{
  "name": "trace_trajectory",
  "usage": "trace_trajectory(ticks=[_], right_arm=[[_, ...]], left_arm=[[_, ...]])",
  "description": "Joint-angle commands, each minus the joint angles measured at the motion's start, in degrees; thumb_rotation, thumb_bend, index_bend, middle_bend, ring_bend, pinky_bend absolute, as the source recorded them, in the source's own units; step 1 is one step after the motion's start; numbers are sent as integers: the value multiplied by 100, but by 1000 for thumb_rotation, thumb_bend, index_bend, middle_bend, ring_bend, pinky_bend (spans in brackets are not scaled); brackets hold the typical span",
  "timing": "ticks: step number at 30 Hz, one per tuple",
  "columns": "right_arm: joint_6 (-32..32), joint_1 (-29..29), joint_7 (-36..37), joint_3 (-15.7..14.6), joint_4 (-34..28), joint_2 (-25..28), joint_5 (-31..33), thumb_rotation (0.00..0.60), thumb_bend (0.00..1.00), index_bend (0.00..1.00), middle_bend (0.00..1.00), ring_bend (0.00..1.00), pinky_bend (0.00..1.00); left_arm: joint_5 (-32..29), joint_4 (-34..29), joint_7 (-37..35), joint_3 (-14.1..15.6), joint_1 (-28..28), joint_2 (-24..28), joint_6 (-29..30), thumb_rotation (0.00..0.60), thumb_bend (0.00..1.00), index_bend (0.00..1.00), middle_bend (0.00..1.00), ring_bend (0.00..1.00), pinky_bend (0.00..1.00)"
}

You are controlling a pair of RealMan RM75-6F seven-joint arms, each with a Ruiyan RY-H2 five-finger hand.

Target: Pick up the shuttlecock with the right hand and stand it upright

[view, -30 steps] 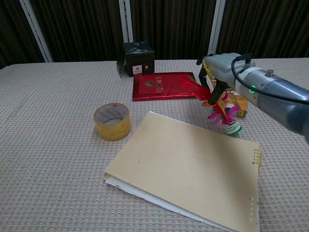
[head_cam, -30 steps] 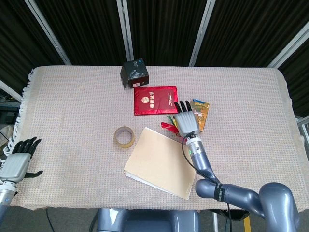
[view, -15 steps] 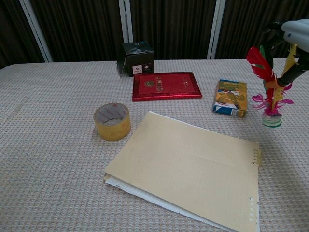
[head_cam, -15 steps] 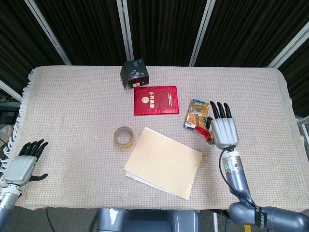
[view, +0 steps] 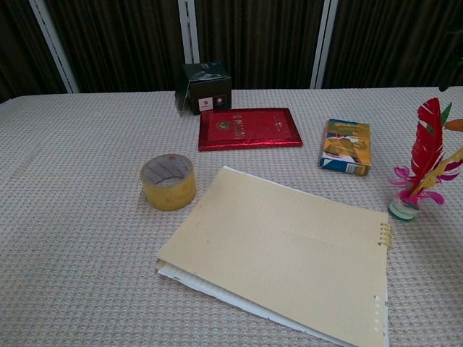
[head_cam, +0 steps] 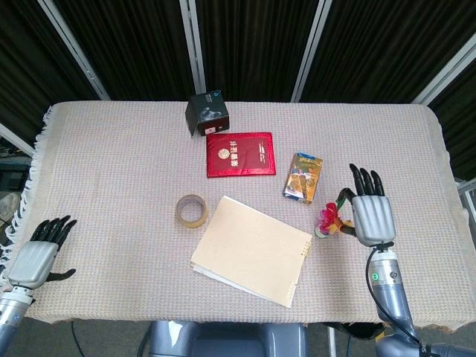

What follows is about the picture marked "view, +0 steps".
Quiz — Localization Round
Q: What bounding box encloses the beige spiral notebook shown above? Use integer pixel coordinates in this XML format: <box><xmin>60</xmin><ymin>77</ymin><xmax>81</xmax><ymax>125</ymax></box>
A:
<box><xmin>155</xmin><ymin>166</ymin><xmax>394</xmax><ymax>347</ymax></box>

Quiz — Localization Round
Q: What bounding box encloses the colourful feather shuttlecock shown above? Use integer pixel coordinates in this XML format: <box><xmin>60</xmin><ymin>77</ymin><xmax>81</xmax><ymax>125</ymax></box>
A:
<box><xmin>388</xmin><ymin>96</ymin><xmax>463</xmax><ymax>221</ymax></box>

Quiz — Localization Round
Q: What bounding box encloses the white woven tablecloth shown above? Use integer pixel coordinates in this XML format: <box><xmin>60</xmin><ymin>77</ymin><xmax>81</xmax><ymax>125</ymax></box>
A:
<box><xmin>0</xmin><ymin>85</ymin><xmax>463</xmax><ymax>347</ymax></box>

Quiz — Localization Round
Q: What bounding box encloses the white metal frame post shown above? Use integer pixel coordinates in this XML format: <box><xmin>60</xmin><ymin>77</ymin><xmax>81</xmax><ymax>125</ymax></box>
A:
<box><xmin>177</xmin><ymin>0</ymin><xmax>200</xmax><ymax>66</ymax></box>
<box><xmin>310</xmin><ymin>0</ymin><xmax>339</xmax><ymax>90</ymax></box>
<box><xmin>28</xmin><ymin>0</ymin><xmax>80</xmax><ymax>94</ymax></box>

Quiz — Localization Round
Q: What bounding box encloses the red foil booklet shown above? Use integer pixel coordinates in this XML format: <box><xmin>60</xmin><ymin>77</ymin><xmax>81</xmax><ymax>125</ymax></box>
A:
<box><xmin>197</xmin><ymin>107</ymin><xmax>304</xmax><ymax>153</ymax></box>

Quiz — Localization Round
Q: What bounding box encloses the black cardboard box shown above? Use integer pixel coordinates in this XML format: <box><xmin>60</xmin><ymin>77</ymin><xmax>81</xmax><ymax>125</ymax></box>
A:
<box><xmin>174</xmin><ymin>61</ymin><xmax>233</xmax><ymax>116</ymax></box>

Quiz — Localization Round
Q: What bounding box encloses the yellow and blue card box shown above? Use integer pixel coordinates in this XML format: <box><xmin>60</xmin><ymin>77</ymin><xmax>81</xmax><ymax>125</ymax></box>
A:
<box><xmin>318</xmin><ymin>118</ymin><xmax>373</xmax><ymax>178</ymax></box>

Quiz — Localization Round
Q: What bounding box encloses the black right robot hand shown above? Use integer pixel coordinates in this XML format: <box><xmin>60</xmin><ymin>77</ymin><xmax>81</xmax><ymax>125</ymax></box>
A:
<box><xmin>438</xmin><ymin>80</ymin><xmax>463</xmax><ymax>93</ymax></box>

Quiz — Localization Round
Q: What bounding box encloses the clear yellowish packing tape roll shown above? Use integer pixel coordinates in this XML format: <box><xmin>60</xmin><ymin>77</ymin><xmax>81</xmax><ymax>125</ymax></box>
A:
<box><xmin>140</xmin><ymin>153</ymin><xmax>197</xmax><ymax>211</ymax></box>

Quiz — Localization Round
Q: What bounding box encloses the dark brown curtain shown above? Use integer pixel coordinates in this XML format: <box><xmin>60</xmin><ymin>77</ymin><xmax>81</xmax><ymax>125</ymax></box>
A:
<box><xmin>0</xmin><ymin>0</ymin><xmax>463</xmax><ymax>104</ymax></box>

